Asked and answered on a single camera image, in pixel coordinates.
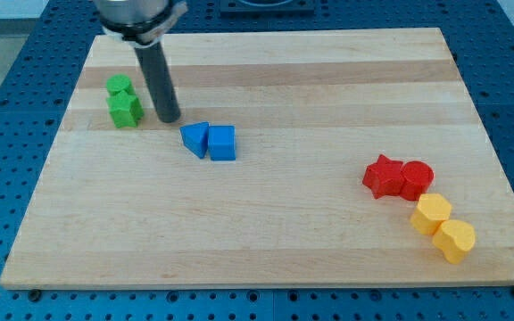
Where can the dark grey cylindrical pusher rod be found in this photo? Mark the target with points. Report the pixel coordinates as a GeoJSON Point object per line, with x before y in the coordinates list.
{"type": "Point", "coordinates": [157, 77]}

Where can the blue triangle block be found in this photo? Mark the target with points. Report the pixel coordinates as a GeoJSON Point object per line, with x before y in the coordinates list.
{"type": "Point", "coordinates": [195, 138]}

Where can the blue cube block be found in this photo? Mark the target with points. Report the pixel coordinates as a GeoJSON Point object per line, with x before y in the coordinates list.
{"type": "Point", "coordinates": [222, 143]}

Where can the green cylinder block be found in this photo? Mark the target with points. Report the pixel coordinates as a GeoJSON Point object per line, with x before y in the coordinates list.
{"type": "Point", "coordinates": [119, 83]}

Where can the green star block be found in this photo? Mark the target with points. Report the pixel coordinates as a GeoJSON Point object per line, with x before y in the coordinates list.
{"type": "Point", "coordinates": [125, 110]}

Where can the wooden board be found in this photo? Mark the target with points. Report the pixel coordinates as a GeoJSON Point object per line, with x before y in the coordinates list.
{"type": "Point", "coordinates": [132, 208]}

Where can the red star block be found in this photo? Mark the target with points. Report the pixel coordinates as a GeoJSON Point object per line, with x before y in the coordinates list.
{"type": "Point", "coordinates": [384, 177]}

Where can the red cylinder block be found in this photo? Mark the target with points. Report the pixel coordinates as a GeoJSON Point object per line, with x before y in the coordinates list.
{"type": "Point", "coordinates": [418, 177]}

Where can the yellow hexagon block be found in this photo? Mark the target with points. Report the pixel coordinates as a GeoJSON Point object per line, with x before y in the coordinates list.
{"type": "Point", "coordinates": [431, 210]}

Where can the yellow heart block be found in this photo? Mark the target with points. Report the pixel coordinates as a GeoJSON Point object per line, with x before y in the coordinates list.
{"type": "Point", "coordinates": [455, 239]}

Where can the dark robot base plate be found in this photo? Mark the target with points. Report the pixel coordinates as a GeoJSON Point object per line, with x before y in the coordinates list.
{"type": "Point", "coordinates": [230, 7]}

